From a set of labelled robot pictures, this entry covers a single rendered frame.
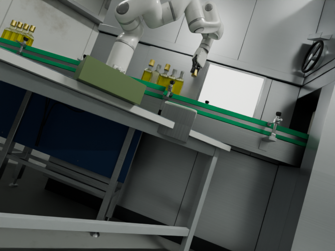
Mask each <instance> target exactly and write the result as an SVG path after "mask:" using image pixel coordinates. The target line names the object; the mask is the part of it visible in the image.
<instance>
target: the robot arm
mask: <svg viewBox="0 0 335 251"><path fill-rule="evenodd" d="M183 13H184V14H185V18H186V21H187V24H188V28H189V31H190V32H192V33H201V35H202V37H203V38H202V41H201V43H200V46H199V47H198V48H197V50H196V51H195V53H194V55H193V58H192V69H191V71H190V72H191V73H195V70H197V75H198V73H199V71H200V70H202V69H203V67H204V65H205V62H206V59H207V56H208V53H209V51H210V48H211V46H212V43H213V41H214V39H215V40H220V39H221V37H222V35H223V31H224V25H223V23H222V22H221V19H220V16H219V12H218V9H217V6H216V4H215V3H214V2H212V1H207V2H205V3H204V4H203V5H202V6H201V3H200V0H170V1H168V2H165V3H163V4H161V2H160V0H125V1H123V2H121V3H119V4H118V5H117V6H116V8H115V10H114V15H115V18H116V20H117V21H118V23H119V24H120V26H121V28H122V29H123V32H122V33H121V34H120V35H119V36H118V37H117V38H116V41H115V43H114V45H113V48H112V50H111V53H110V55H109V58H108V60H107V63H106V64H107V65H108V66H110V67H112V68H114V69H116V70H118V71H120V72H122V73H124V74H125V73H126V71H127V68H128V66H129V63H130V60H131V58H132V55H133V53H134V51H135V48H136V46H137V44H138V42H139V40H140V39H141V37H142V36H143V33H144V26H143V23H142V21H141V19H140V17H139V16H140V15H142V17H143V19H144V21H145V23H146V25H147V26H148V27H149V28H151V29H155V28H158V27H161V26H163V25H166V24H168V23H171V22H174V21H177V20H178V19H179V18H180V17H181V16H182V14H183ZM198 67H199V68H198ZM197 75H196V76H197Z"/></svg>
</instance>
